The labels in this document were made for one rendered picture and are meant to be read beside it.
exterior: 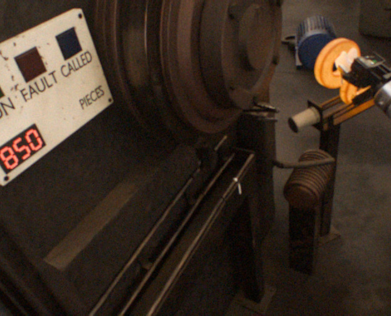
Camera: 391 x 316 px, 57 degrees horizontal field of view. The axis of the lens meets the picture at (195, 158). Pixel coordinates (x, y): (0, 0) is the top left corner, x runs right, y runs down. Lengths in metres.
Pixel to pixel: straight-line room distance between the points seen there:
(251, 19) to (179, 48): 0.15
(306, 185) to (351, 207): 0.71
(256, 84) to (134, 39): 0.30
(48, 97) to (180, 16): 0.25
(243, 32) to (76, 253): 0.51
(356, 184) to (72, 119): 1.63
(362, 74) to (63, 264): 0.92
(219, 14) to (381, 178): 1.62
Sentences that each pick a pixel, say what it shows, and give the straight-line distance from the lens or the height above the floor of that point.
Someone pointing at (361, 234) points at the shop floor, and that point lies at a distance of 1.83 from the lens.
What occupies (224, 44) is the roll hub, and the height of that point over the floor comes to 1.16.
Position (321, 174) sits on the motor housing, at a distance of 1.31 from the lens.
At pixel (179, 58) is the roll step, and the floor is 1.15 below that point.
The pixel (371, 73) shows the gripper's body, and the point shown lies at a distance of 1.17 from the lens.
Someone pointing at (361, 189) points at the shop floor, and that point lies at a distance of 2.03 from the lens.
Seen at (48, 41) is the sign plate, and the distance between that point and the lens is 0.64.
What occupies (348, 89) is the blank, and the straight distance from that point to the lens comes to 1.35.
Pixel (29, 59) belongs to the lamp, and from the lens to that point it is 0.61.
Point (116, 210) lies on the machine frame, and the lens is 0.77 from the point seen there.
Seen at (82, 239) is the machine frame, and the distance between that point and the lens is 0.75.
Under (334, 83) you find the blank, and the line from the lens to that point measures 1.30.
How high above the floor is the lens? 1.38
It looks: 38 degrees down
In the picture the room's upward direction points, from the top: 12 degrees counter-clockwise
